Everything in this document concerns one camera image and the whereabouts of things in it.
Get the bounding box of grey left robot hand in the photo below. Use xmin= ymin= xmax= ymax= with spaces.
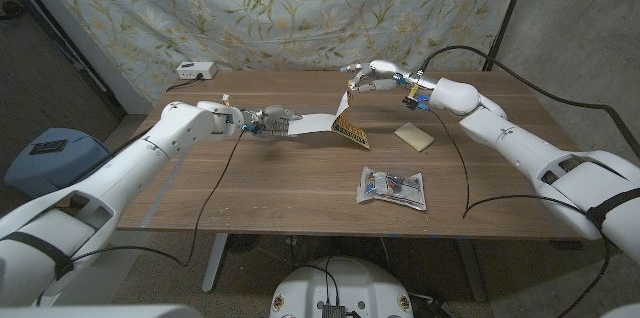
xmin=241 ymin=104 xmax=304 ymax=138

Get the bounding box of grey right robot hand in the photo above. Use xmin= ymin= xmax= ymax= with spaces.
xmin=339 ymin=59 xmax=436 ymax=95

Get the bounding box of white sticker release liner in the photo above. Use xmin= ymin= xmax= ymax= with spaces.
xmin=287 ymin=112 xmax=337 ymax=137

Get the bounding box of yellow new driver bumper sticker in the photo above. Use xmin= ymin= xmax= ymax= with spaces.
xmin=331 ymin=88 xmax=371 ymax=150

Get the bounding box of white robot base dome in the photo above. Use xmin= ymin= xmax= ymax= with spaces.
xmin=269 ymin=256 xmax=415 ymax=318

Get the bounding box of beige sponge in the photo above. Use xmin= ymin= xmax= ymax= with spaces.
xmin=393 ymin=122 xmax=435 ymax=153

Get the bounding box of clear plastic parts package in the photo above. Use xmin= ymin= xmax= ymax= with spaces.
xmin=355 ymin=166 xmax=428 ymax=212

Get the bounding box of white power box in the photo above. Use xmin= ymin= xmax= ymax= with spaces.
xmin=175 ymin=61 xmax=219 ymax=81

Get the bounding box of floral butterfly backdrop cloth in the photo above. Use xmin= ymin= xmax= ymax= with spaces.
xmin=29 ymin=0 xmax=529 ymax=107

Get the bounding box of black backdrop pole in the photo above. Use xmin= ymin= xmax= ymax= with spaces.
xmin=482 ymin=0 xmax=532 ymax=72

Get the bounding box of metal table leg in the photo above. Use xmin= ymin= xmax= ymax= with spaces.
xmin=457 ymin=238 xmax=489 ymax=303
xmin=201 ymin=232 xmax=231 ymax=293

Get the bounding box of black device on bin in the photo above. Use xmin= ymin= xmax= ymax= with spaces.
xmin=29 ymin=139 xmax=69 ymax=156

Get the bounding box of blue plastic bin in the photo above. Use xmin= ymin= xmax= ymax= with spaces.
xmin=3 ymin=127 xmax=115 ymax=202

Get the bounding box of black power box cable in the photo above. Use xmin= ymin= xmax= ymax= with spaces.
xmin=165 ymin=73 xmax=204 ymax=93

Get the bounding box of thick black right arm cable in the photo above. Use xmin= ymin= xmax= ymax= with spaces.
xmin=418 ymin=45 xmax=640 ymax=157

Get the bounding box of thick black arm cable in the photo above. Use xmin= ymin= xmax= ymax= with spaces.
xmin=72 ymin=127 xmax=154 ymax=187
xmin=418 ymin=45 xmax=640 ymax=157

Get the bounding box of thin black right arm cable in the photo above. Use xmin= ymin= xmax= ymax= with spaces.
xmin=429 ymin=107 xmax=611 ymax=318

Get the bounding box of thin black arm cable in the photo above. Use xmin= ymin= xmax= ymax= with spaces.
xmin=69 ymin=130 xmax=246 ymax=268
xmin=429 ymin=107 xmax=611 ymax=318

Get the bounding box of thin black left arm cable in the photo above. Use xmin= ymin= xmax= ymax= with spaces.
xmin=69 ymin=130 xmax=246 ymax=268

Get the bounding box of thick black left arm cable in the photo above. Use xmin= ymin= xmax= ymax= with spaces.
xmin=72 ymin=127 xmax=154 ymax=187

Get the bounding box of black base dome cable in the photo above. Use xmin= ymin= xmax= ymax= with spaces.
xmin=292 ymin=256 xmax=342 ymax=307

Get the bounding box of black door frame strip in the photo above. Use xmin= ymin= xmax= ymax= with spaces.
xmin=0 ymin=0 xmax=127 ymax=120

